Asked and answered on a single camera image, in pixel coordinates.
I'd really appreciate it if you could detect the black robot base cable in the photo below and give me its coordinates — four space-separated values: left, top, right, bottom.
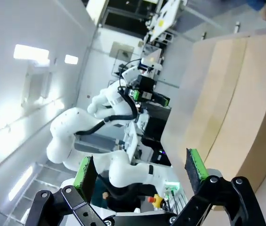
164 187 185 213

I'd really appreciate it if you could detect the large rectangular ceiling light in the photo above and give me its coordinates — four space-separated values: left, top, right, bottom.
14 44 50 63

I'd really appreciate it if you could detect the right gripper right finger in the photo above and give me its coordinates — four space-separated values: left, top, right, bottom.
170 147 266 226

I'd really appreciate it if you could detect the small rectangular ceiling light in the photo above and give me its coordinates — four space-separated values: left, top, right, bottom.
64 54 79 65

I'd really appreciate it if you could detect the white panel with yellow sticker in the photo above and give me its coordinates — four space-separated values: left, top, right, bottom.
150 0 182 41

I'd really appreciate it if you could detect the large brown cardboard box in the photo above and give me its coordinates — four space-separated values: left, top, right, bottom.
181 32 266 211

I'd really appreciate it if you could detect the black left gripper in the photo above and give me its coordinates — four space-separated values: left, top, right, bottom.
126 75 171 107

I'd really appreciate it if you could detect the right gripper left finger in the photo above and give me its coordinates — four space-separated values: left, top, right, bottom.
25 155 114 226

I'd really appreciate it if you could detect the black computer case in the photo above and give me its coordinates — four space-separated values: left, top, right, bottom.
142 105 172 142

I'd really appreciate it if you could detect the person's left forearm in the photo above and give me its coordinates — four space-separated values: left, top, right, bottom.
245 0 266 11

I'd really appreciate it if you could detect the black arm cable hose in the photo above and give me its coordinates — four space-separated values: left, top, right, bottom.
75 84 144 137

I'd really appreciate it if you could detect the yellow red emergency stop button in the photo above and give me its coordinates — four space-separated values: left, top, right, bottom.
147 194 164 206

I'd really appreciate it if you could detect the white ceiling air conditioner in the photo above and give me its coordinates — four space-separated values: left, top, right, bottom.
20 64 54 108

